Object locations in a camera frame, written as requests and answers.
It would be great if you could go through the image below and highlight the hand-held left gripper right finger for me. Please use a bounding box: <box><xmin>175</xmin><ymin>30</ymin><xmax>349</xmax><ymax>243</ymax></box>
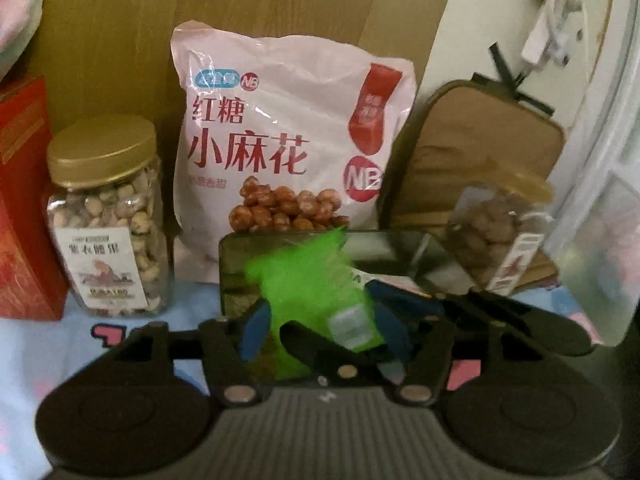
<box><xmin>279</xmin><ymin>280</ymin><xmax>597</xmax><ymax>407</ymax></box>

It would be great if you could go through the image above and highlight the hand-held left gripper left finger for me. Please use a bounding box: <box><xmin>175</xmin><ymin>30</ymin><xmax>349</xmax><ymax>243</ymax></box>
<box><xmin>109</xmin><ymin>299</ymin><xmax>275</xmax><ymax>407</ymax></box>

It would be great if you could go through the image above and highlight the dark snack box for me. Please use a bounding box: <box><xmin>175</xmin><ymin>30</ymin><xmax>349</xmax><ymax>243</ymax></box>
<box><xmin>218</xmin><ymin>229</ymin><xmax>476</xmax><ymax>321</ymax></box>

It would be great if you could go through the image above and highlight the bright green snack packet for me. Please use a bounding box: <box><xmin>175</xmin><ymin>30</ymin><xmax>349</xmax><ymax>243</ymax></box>
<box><xmin>244</xmin><ymin>226</ymin><xmax>387</xmax><ymax>378</ymax></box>

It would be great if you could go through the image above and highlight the red-label snack jar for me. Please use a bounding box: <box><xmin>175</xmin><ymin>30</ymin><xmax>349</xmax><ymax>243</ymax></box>
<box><xmin>445</xmin><ymin>160</ymin><xmax>555</xmax><ymax>297</ymax></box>

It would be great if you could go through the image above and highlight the pink snack bag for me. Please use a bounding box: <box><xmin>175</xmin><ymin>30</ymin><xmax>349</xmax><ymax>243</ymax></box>
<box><xmin>170</xmin><ymin>21</ymin><xmax>418</xmax><ymax>286</ymax></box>

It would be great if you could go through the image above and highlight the nut jar with gold lid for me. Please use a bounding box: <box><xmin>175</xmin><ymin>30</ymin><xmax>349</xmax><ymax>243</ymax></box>
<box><xmin>46</xmin><ymin>115</ymin><xmax>171</xmax><ymax>318</ymax></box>

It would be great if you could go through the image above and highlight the brown fabric case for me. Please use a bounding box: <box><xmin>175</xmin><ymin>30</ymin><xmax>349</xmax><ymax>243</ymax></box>
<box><xmin>377</xmin><ymin>79</ymin><xmax>567</xmax><ymax>281</ymax></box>

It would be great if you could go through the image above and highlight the printed blanket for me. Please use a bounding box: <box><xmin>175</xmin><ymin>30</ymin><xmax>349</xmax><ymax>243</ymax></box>
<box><xmin>0</xmin><ymin>280</ymin><xmax>501</xmax><ymax>480</ymax></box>

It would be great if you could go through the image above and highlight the frosted glass window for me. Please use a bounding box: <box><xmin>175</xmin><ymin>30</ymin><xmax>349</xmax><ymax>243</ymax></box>
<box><xmin>542</xmin><ymin>0</ymin><xmax>640</xmax><ymax>347</ymax></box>

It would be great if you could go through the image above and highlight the black tape strip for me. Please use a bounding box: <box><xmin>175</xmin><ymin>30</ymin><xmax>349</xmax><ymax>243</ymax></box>
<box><xmin>471</xmin><ymin>73</ymin><xmax>557</xmax><ymax>115</ymax></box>
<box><xmin>487</xmin><ymin>42</ymin><xmax>527</xmax><ymax>87</ymax></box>

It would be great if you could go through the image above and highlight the red gift box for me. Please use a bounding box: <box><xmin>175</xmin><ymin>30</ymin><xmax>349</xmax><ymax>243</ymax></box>
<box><xmin>0</xmin><ymin>76</ymin><xmax>68</xmax><ymax>322</ymax></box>

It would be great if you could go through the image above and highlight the brown cardboard sheet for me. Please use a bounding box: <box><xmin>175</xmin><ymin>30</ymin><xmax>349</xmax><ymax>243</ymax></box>
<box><xmin>27</xmin><ymin>0</ymin><xmax>463</xmax><ymax>171</ymax></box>

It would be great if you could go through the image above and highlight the white power strip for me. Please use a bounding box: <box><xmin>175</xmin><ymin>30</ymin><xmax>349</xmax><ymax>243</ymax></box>
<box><xmin>520</xmin><ymin>0</ymin><xmax>586</xmax><ymax>68</ymax></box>

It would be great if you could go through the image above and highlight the pink and grey plush toy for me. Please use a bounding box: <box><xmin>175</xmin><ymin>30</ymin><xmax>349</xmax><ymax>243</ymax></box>
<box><xmin>0</xmin><ymin>0</ymin><xmax>47</xmax><ymax>70</ymax></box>

